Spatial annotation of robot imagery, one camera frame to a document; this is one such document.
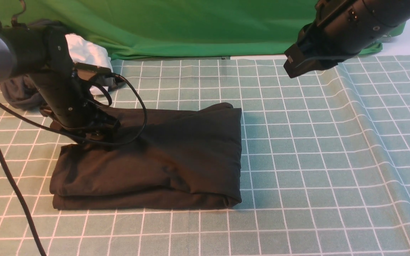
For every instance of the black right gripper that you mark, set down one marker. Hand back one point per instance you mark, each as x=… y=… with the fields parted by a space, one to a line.
x=313 y=51

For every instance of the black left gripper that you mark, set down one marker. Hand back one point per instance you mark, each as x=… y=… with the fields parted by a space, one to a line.
x=89 y=123

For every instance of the dark gray long-sleeved shirt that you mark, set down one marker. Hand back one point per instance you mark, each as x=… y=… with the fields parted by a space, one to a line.
x=181 y=160

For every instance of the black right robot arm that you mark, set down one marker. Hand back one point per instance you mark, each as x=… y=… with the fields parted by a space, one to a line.
x=340 y=31

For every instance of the white crumpled shirt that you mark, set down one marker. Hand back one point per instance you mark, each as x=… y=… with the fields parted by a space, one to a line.
x=83 y=51

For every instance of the dark gray crumpled garment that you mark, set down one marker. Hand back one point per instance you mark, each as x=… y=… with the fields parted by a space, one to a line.
x=21 y=93

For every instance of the green backdrop cloth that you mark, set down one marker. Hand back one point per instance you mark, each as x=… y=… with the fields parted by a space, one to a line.
x=133 y=29

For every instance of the green checkered tablecloth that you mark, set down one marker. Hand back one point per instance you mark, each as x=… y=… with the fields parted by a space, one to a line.
x=325 y=167

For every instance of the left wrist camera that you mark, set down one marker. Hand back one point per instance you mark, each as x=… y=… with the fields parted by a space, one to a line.
x=96 y=73

